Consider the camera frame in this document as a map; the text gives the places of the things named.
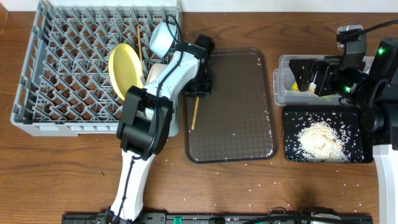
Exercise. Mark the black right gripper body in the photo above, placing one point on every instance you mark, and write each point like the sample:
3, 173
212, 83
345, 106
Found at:
351, 83

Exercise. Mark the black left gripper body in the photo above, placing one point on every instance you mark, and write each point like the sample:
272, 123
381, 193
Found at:
203, 86

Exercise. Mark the wooden chopstick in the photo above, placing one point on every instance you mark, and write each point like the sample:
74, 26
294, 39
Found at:
195, 113
139, 42

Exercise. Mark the white shallow bowl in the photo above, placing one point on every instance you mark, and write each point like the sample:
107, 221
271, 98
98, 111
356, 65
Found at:
155, 71

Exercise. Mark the light blue bowl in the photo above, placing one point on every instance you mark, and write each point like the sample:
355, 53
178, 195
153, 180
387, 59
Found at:
162, 38

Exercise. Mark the yellow round plate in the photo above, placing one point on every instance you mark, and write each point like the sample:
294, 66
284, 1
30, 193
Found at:
125, 70

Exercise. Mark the white plastic cup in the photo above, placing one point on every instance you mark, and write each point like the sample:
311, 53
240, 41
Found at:
149, 113

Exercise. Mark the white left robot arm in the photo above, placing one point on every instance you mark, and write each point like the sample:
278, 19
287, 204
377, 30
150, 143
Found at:
142, 139

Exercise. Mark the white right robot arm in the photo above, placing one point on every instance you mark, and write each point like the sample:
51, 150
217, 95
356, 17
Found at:
373, 94

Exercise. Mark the clear plastic waste bin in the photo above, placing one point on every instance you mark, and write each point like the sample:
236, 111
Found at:
283, 81

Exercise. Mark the black waste tray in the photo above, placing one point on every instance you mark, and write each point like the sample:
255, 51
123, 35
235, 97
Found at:
297, 117

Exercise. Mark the pile of rice waste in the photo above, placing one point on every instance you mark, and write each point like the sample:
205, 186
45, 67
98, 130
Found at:
321, 143

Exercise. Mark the yellow green wrapper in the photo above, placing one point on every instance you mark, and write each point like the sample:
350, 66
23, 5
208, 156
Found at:
295, 87

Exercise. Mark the dark brown serving tray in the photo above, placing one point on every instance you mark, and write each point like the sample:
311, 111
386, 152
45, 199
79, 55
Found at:
236, 121

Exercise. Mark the grey plastic dish rack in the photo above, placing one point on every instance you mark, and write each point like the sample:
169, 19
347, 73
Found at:
64, 88

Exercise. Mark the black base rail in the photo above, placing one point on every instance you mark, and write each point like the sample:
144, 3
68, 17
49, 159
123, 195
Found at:
275, 215

